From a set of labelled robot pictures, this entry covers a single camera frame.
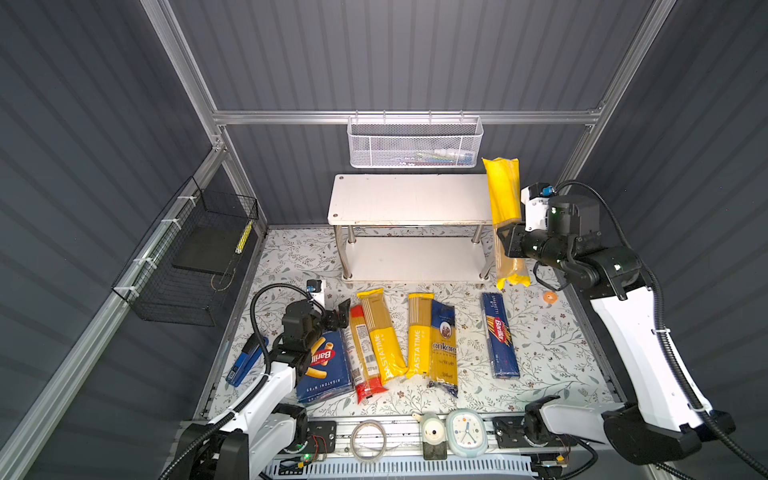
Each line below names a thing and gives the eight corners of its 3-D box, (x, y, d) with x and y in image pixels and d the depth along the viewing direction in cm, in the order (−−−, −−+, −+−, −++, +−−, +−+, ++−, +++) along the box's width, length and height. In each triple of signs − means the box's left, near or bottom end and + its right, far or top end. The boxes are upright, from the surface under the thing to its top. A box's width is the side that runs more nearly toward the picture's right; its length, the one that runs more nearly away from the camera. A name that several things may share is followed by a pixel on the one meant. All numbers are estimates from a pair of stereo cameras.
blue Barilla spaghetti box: (493, 378, 85) (497, 374, 81) (480, 298, 102) (483, 291, 98) (515, 380, 84) (519, 375, 81) (498, 299, 101) (501, 292, 98)
